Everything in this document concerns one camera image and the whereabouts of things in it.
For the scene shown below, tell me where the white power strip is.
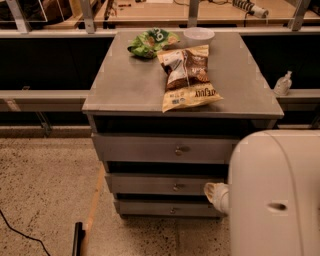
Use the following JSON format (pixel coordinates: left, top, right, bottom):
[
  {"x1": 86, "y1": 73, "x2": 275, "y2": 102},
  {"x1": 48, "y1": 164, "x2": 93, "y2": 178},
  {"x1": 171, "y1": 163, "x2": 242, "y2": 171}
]
[{"x1": 231, "y1": 0, "x2": 270, "y2": 20}]

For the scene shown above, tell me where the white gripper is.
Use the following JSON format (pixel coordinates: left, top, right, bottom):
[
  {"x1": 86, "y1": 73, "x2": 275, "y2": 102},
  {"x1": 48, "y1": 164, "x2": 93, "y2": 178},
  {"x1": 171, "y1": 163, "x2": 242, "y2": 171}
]
[{"x1": 204, "y1": 183, "x2": 229, "y2": 214}]

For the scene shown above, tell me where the metal rail frame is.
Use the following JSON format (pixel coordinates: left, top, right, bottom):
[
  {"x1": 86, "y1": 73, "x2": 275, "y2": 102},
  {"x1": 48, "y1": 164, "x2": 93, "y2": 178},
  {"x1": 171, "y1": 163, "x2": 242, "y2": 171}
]
[{"x1": 0, "y1": 0, "x2": 320, "y2": 114}]

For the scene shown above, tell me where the clear plastic bowl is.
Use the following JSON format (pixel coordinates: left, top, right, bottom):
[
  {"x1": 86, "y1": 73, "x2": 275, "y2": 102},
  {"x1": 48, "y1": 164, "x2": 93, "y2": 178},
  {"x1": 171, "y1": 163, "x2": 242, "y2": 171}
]
[{"x1": 184, "y1": 27, "x2": 215, "y2": 47}]

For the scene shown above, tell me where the black floor cable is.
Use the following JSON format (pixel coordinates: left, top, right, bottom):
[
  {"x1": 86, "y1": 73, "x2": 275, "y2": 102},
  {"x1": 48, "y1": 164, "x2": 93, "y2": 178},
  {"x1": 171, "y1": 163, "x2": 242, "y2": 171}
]
[{"x1": 0, "y1": 207, "x2": 53, "y2": 256}]

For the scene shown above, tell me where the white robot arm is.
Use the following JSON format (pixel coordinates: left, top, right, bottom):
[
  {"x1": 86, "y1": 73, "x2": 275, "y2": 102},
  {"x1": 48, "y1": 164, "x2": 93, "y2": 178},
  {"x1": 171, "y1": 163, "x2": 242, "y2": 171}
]
[{"x1": 204, "y1": 130, "x2": 320, "y2": 256}]

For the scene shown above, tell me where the grey wooden drawer cabinet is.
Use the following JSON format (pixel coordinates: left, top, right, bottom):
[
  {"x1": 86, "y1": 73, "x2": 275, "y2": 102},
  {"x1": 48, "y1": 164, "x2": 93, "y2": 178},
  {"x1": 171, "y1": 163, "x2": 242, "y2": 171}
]
[{"x1": 83, "y1": 32, "x2": 283, "y2": 204}]

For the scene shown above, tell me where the brown yellow snack bag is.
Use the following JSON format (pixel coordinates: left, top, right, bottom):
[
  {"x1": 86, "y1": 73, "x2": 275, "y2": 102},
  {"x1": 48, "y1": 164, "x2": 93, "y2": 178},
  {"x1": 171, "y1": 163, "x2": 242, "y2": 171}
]
[{"x1": 157, "y1": 45, "x2": 223, "y2": 112}]

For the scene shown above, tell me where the grey top drawer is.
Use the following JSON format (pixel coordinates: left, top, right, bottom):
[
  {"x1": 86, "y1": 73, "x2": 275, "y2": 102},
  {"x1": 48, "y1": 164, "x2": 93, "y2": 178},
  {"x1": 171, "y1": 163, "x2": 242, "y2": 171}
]
[{"x1": 92, "y1": 133, "x2": 239, "y2": 164}]

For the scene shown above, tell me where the green chip bag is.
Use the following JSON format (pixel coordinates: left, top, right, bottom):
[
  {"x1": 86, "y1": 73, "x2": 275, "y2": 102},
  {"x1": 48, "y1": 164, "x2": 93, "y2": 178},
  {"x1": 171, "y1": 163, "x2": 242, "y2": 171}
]
[{"x1": 127, "y1": 28, "x2": 180, "y2": 59}]

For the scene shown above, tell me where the black bar on floor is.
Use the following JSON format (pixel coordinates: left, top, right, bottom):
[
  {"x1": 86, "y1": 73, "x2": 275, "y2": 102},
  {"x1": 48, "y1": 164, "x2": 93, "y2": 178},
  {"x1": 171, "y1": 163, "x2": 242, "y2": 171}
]
[{"x1": 72, "y1": 222, "x2": 84, "y2": 256}]

